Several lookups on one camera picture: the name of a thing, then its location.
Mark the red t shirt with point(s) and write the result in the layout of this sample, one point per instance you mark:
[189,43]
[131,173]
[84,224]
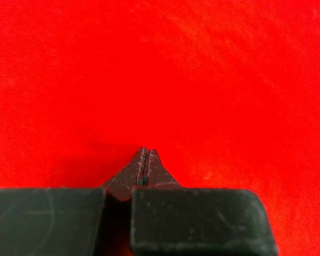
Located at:
[228,92]

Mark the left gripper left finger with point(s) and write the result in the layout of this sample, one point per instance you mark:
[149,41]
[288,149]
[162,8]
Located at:
[69,221]

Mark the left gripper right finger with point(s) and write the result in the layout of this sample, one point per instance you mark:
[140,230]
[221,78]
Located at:
[168,219]

